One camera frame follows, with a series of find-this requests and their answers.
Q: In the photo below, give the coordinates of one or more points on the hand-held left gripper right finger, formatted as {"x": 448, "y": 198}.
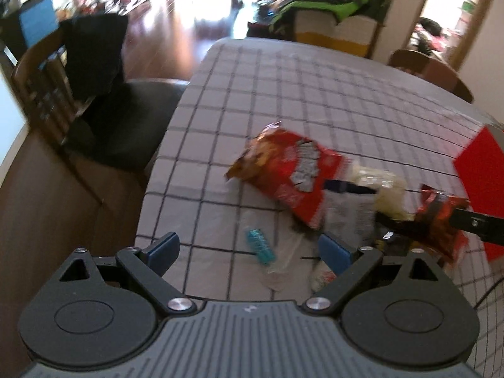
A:
{"x": 332, "y": 254}

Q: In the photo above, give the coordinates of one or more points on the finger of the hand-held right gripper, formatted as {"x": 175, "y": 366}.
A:
{"x": 478, "y": 224}
{"x": 395, "y": 225}

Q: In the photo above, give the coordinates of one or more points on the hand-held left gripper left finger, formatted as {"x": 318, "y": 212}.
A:
{"x": 163, "y": 252}

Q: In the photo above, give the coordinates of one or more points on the white puffed snack bag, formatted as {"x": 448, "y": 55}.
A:
{"x": 388, "y": 187}

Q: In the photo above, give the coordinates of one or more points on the small red snack packet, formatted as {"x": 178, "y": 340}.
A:
{"x": 439, "y": 220}

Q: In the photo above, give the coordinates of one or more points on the clear packet with grey print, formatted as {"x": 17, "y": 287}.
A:
{"x": 350, "y": 214}

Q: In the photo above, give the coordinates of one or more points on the red cardboard box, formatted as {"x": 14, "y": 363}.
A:
{"x": 482, "y": 173}

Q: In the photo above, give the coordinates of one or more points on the large red chip bag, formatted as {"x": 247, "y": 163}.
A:
{"x": 293, "y": 173}

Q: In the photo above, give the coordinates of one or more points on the small white snack packet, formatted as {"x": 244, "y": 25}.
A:
{"x": 321, "y": 277}

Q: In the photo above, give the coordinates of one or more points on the small teal label packet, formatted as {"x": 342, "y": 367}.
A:
{"x": 260, "y": 244}

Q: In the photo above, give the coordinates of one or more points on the black seat cushion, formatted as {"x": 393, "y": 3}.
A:
{"x": 126, "y": 122}

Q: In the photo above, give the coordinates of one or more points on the wooden chair with curved back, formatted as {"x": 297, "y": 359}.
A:
{"x": 429, "y": 69}

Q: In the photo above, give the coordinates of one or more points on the checked grey tablecloth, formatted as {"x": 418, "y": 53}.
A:
{"x": 275, "y": 98}

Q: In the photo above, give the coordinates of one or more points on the cream armchair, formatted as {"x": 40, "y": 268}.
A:
{"x": 346, "y": 33}

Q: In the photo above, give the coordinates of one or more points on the wooden chair with slatted back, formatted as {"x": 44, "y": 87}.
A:
{"x": 37, "y": 86}

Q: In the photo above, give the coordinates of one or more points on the green and black jacket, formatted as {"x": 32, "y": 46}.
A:
{"x": 334, "y": 2}

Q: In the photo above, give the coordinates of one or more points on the blue front cabinet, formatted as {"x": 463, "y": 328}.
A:
{"x": 36, "y": 21}

